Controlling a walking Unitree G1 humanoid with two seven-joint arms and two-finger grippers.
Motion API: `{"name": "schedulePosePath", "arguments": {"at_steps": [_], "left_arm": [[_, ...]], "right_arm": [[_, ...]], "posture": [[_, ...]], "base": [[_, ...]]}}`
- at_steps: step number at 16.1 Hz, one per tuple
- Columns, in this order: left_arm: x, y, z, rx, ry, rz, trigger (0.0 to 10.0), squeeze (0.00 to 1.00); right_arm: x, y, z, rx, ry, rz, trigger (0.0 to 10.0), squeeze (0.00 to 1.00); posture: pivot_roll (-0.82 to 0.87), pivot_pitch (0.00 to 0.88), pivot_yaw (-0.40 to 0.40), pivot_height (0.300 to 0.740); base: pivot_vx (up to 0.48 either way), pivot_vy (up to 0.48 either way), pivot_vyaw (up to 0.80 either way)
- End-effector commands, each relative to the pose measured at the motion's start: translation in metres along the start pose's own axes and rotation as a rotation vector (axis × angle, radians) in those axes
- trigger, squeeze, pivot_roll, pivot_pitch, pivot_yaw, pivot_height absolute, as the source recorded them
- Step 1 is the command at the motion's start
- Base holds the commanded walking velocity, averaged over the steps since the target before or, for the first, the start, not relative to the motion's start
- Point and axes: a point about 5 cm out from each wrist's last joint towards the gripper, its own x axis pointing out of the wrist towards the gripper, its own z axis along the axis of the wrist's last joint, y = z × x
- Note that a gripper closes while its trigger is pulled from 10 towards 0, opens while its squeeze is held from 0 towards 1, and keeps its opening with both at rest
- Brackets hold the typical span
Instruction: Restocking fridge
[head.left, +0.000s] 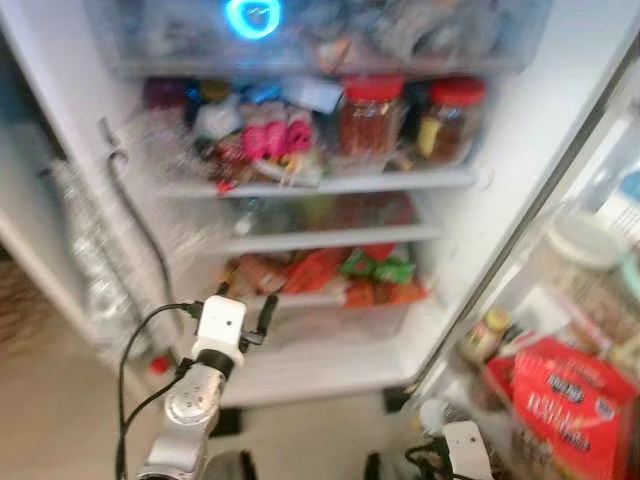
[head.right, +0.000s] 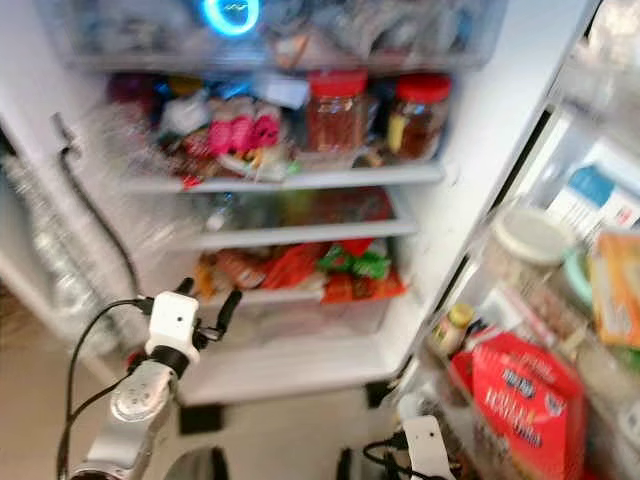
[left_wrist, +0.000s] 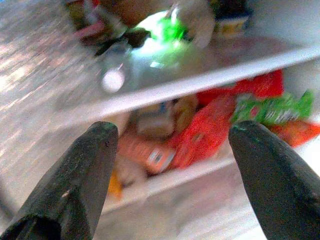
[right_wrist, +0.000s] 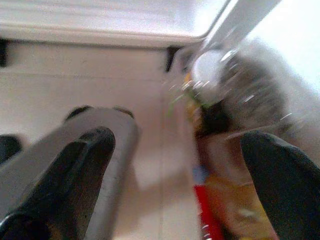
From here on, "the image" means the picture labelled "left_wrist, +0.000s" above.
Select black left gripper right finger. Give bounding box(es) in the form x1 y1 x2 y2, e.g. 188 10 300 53
228 120 320 240

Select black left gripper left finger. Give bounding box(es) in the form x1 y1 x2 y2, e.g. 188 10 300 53
0 121 120 240

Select clear bottle with white cap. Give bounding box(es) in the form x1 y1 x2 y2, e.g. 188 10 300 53
99 42 136 95

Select white fridge shelf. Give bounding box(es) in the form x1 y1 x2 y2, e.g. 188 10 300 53
54 34 320 121
102 157 238 213

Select small yellow item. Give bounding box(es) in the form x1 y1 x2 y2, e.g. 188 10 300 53
107 169 124 201

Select orange snack packet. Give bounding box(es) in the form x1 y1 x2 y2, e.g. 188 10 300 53
269 119 320 148

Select green snack packet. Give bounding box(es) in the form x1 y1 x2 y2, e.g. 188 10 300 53
229 89 316 126

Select salmon package with barcode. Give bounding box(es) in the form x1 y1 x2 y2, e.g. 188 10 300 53
117 132 178 176

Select red snack packet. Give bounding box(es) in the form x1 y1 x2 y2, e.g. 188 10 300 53
169 94 238 171

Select red plastic bag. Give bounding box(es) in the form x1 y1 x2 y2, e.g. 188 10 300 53
197 69 286 106

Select beige carton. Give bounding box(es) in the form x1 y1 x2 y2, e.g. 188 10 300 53
134 99 176 138

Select white refrigerator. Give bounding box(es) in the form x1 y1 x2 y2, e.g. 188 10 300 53
0 0 320 240

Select pink red package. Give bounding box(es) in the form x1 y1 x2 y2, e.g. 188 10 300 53
73 14 113 47

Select dark jar with yellow label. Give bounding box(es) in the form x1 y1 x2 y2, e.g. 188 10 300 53
214 0 253 38

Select green plastic bag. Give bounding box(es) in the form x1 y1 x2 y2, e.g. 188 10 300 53
132 9 196 71

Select white plastic bag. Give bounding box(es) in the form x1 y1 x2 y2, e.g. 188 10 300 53
174 0 217 50

